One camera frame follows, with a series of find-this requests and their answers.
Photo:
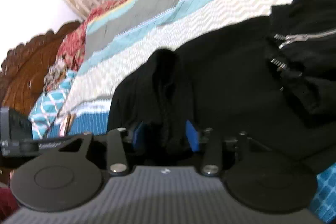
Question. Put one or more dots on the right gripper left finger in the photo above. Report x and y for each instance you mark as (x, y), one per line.
(114, 152)

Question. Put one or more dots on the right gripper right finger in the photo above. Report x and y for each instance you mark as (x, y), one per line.
(217, 152)

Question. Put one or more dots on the black pants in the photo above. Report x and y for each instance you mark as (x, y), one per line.
(159, 94)

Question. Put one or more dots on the left hand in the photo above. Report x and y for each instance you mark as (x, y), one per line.
(11, 174)

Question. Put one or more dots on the teal white patterned pillow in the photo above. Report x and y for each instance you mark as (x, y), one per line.
(46, 108)

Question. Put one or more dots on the smartphone on bed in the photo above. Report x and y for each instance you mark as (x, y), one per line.
(66, 124)

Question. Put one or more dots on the carved wooden headboard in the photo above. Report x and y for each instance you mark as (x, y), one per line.
(24, 68)

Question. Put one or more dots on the red floral blanket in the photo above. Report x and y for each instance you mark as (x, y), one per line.
(70, 54)

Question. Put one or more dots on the patterned teal grey bedsheet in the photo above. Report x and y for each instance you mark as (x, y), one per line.
(199, 16)

